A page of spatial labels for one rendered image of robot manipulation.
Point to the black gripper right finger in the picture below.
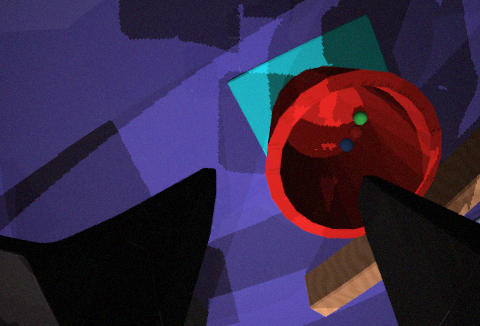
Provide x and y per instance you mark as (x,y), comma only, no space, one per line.
(428,256)

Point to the dark blue marble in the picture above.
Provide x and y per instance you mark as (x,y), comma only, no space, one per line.
(346,144)

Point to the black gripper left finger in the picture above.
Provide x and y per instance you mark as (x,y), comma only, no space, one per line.
(136,269)

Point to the wooden rectangular bar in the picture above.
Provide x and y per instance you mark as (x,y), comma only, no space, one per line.
(352,270)

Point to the green marble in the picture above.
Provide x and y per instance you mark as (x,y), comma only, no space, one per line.
(360,117)

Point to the red cup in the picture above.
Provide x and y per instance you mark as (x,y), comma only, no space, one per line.
(317,185)

